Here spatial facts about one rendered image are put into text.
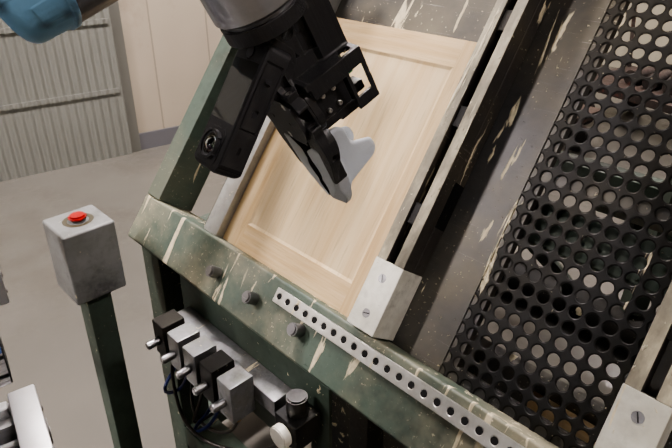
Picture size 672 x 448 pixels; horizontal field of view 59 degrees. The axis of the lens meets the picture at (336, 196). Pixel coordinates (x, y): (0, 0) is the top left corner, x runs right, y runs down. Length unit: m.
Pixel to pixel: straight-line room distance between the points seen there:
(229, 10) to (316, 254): 0.79
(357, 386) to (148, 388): 1.40
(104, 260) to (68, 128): 2.83
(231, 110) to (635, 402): 0.62
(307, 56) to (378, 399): 0.66
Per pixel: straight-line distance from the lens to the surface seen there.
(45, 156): 4.28
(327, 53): 0.51
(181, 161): 1.54
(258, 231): 1.30
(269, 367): 1.23
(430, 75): 1.18
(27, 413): 0.89
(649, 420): 0.87
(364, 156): 0.56
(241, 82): 0.49
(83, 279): 1.46
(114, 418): 1.77
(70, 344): 2.65
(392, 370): 1.01
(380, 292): 1.02
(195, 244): 1.39
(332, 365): 1.08
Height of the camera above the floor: 1.58
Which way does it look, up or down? 26 degrees down
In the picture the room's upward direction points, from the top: straight up
